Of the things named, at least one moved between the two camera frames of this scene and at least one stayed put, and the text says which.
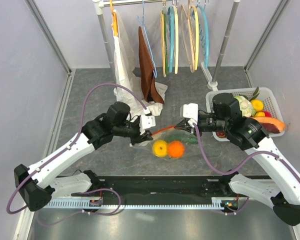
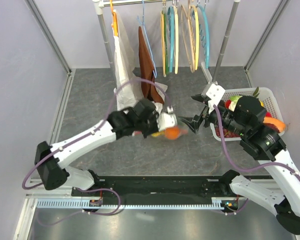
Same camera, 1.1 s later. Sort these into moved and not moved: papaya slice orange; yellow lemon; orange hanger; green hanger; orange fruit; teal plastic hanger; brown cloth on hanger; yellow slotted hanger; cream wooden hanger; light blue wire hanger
Moved: orange fruit; yellow lemon
Not moved: papaya slice orange; green hanger; teal plastic hanger; orange hanger; brown cloth on hanger; cream wooden hanger; yellow slotted hanger; light blue wire hanger
